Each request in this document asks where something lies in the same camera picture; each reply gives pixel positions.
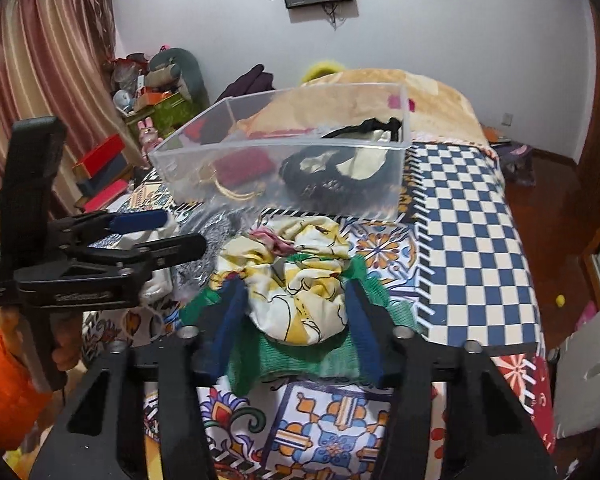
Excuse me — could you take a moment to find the clear plastic storage box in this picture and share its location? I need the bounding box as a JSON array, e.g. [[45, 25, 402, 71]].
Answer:
[[149, 82, 411, 221]]

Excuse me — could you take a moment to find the colourful patterned bed sheet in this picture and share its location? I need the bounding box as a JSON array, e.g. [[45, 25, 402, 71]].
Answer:
[[83, 176, 556, 479]]

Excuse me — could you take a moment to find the red flat box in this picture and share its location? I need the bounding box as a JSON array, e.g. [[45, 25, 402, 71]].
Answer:
[[72, 133, 125, 181]]

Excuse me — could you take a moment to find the pink bunny plush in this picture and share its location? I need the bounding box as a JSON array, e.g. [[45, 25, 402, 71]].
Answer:
[[137, 117, 163, 167]]

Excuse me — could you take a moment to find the red velvet pouch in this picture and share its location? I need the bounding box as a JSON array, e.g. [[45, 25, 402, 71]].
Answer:
[[212, 148, 275, 188]]

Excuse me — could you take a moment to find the blue white checkered cloth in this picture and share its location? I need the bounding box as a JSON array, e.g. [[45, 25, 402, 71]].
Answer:
[[410, 143, 545, 354]]

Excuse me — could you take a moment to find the green gift box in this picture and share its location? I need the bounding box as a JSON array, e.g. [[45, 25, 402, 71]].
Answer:
[[124, 93, 204, 138]]

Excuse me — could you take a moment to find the green knitted cloth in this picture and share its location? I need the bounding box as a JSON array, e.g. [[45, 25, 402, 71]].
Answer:
[[179, 253, 422, 397]]

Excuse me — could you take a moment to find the pink slipper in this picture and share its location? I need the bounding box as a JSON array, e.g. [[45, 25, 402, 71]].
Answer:
[[574, 301, 597, 330]]

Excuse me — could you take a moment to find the grey bag on floor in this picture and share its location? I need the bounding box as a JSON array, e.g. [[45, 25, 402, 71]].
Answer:
[[491, 141, 535, 186]]

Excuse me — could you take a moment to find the yellow white patterned scrunchie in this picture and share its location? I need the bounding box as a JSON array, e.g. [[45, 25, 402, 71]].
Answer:
[[209, 216, 351, 347]]

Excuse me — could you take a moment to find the grey green plush toy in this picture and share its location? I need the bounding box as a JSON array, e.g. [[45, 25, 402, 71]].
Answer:
[[145, 48, 209, 108]]

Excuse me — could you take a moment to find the pink striped curtain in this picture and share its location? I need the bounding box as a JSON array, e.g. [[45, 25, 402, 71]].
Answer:
[[0, 0, 140, 218]]

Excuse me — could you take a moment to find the black patterned soft pouch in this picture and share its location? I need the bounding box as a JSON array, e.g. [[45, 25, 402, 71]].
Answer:
[[278, 144, 403, 206]]

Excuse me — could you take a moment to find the orange sleeve forearm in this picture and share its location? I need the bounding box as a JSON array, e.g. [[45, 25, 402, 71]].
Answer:
[[0, 330, 53, 453]]

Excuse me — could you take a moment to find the person's hand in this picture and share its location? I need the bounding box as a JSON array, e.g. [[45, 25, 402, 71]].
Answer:
[[0, 306, 84, 373]]

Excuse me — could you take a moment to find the dark purple clothing heap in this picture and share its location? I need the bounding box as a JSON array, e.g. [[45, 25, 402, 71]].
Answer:
[[215, 64, 274, 102]]

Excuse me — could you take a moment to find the yellow foam ring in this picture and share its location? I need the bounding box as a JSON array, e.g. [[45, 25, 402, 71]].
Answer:
[[300, 60, 347, 85]]

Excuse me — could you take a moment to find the wall power socket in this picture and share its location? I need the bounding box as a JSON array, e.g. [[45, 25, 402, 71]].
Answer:
[[502, 113, 513, 127]]

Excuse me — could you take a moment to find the orange fleece blanket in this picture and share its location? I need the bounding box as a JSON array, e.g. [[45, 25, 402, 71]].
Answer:
[[234, 68, 489, 148]]

